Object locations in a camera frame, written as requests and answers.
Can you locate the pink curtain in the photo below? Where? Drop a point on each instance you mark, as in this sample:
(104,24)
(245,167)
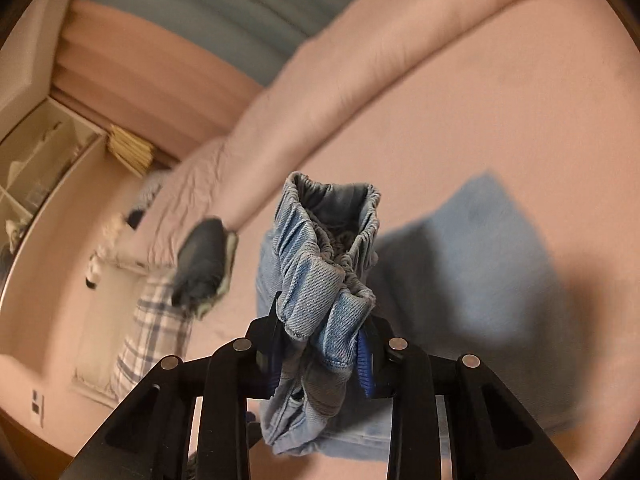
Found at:
(140,85)

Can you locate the light blue denim pants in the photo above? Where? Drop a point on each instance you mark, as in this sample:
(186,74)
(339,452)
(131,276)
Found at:
(305,280)

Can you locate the folded dark denim pants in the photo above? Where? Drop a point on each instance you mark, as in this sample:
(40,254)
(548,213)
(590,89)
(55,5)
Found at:
(200,260)

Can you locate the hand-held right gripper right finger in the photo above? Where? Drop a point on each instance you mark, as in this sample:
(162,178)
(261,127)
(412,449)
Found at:
(365,366)

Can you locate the white wall socket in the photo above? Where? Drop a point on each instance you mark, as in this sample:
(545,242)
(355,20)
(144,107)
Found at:
(37,407)

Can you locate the small checked pillow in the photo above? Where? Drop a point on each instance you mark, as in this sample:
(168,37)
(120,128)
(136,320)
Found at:
(147,197)

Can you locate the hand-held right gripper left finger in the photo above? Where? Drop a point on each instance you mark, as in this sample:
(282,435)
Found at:
(273,377)

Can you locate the blue curtain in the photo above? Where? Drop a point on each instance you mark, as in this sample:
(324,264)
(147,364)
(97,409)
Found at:
(200,10)

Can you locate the pink bed sheet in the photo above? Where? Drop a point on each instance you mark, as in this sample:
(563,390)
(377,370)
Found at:
(500,110)

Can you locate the white wall shelf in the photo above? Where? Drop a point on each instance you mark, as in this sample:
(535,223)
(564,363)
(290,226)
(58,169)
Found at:
(50,200)

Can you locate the black and white plush toy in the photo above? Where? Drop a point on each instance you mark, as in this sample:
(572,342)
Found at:
(97,272)

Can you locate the pink duvet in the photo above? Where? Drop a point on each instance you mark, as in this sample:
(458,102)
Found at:
(350,85)

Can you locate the large plaid pillow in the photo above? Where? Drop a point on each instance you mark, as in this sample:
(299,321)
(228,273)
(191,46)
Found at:
(150,320)

